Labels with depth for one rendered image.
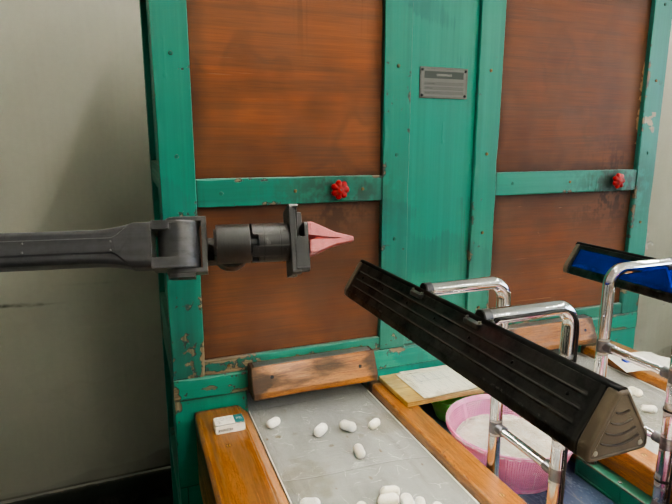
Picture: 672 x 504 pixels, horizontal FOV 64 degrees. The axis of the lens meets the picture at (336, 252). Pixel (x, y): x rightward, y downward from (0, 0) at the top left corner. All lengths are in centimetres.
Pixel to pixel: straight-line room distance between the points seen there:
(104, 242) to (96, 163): 121
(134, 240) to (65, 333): 133
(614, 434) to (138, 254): 60
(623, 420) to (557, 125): 106
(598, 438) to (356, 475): 57
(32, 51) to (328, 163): 111
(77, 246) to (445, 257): 89
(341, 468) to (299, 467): 8
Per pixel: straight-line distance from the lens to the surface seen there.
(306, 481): 105
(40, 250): 79
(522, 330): 152
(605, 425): 59
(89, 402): 217
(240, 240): 76
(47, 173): 198
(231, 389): 126
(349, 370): 127
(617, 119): 170
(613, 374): 163
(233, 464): 107
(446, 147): 134
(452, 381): 135
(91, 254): 78
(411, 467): 110
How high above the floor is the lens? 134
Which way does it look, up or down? 11 degrees down
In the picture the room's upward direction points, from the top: straight up
